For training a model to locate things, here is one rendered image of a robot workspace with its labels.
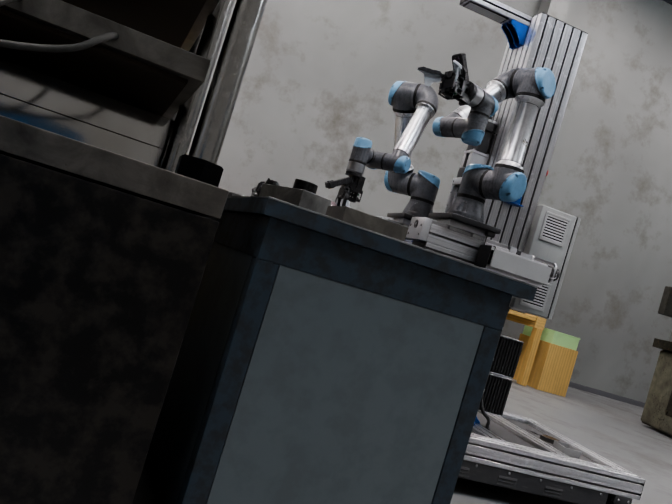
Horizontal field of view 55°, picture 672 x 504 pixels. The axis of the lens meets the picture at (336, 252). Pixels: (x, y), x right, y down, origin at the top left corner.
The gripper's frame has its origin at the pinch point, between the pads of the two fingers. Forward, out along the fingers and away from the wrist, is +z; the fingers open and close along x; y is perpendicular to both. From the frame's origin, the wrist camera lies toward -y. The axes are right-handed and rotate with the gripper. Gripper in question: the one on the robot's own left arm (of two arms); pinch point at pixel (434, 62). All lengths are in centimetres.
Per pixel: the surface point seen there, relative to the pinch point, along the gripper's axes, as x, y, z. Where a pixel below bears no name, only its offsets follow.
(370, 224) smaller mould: -14, 64, 29
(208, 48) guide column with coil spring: 10, 29, 77
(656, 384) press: 154, 76, -654
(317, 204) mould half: 19, 56, 21
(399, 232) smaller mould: -18, 64, 21
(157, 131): 25, 51, 78
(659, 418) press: 141, 113, -640
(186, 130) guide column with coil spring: 12, 51, 76
